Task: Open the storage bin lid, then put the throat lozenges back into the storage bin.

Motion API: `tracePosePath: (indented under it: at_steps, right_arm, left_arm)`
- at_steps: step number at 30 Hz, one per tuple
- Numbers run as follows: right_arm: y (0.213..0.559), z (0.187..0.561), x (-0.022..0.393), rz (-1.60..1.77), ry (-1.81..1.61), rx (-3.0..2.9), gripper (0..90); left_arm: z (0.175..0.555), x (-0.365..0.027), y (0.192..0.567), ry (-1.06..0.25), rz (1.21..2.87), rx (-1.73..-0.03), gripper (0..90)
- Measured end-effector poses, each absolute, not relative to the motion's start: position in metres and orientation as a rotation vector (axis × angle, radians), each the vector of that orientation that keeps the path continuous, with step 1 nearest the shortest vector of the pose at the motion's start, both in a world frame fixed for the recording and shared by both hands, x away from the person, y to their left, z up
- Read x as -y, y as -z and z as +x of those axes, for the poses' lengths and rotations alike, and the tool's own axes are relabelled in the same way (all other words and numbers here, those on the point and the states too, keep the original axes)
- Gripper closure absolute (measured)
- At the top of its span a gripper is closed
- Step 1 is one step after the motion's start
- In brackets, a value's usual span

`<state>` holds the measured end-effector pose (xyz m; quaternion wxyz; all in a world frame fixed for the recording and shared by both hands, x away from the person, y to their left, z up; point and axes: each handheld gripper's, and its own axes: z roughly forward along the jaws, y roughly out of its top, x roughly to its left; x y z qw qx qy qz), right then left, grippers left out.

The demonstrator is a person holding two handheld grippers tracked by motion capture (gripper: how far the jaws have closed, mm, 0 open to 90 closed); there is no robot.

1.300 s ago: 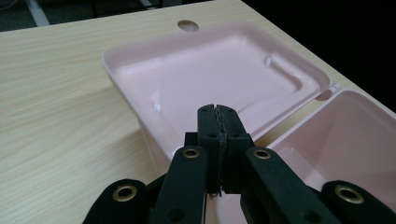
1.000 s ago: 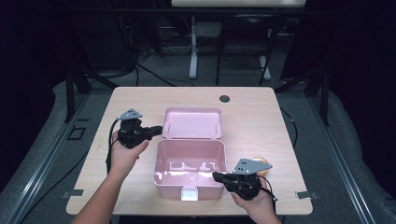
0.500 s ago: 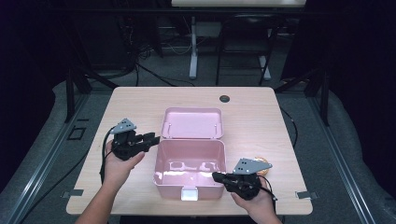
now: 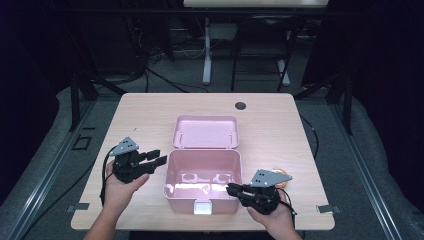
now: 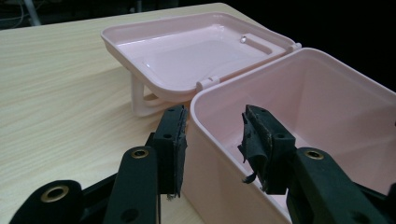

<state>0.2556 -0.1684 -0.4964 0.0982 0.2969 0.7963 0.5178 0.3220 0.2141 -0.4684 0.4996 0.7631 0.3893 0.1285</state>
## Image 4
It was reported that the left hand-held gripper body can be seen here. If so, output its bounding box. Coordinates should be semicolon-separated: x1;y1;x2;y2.
109;136;158;184

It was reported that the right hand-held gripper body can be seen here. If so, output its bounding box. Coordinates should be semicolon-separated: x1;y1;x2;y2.
239;169;294;215

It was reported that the gold tape roll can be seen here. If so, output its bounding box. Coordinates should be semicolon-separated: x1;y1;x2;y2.
271;167;291;189

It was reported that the pink storage box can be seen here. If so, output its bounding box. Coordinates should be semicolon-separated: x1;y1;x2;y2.
163;114;244;216

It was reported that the person's right hand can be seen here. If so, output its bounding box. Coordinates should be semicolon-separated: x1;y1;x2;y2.
247;191;298;238

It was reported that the person's left hand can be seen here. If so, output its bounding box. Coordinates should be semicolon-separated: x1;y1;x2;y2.
103;161;150;216

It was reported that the grey tape piece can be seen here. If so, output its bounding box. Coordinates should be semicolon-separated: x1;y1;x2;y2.
65;202;90;213
316;204;342;214

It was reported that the black metal stand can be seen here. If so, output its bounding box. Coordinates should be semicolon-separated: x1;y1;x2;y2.
293;71;354;136
68;71;128;133

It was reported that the white desk leg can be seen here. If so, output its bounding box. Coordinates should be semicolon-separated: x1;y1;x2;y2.
202;18;213;86

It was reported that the black chair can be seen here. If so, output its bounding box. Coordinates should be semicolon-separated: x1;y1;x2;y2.
230;14;301;93

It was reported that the white desk top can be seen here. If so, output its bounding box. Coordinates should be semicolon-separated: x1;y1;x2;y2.
183;0;329;8

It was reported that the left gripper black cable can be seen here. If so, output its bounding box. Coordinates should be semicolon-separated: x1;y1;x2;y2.
99;145;118;206

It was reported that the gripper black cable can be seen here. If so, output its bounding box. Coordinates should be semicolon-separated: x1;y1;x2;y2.
99;145;118;206
275;187;298;218

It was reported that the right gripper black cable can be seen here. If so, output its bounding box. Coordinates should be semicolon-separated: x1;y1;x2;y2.
275;187;298;218

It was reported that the black floor cable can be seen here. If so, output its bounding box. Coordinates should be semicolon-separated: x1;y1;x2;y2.
144;66;209;94

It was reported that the metal floor rail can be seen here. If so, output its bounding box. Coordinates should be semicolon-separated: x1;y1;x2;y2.
331;103;403;240
6;99;98;240

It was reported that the black cable beside table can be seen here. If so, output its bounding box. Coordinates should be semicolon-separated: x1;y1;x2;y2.
299;114;320;160

